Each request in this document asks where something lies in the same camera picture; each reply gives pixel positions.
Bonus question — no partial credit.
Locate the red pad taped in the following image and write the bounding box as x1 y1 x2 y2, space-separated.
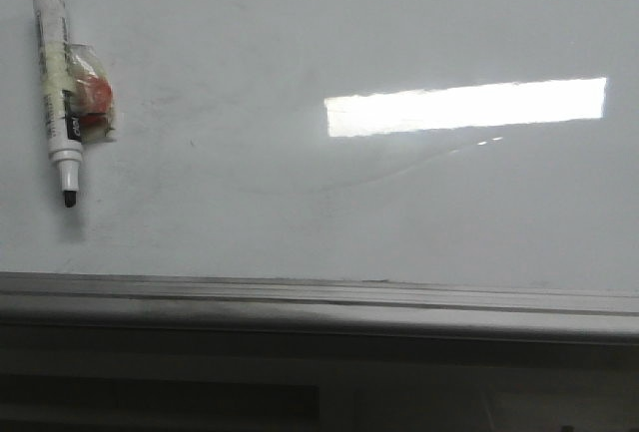
70 44 117 145

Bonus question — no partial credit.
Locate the white black whiteboard marker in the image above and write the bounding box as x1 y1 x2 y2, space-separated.
33 0 83 208

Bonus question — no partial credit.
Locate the white whiteboard surface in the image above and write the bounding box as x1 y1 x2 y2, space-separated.
1 0 638 291

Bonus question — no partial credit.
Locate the grey aluminium whiteboard frame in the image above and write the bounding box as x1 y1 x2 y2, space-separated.
1 272 638 344

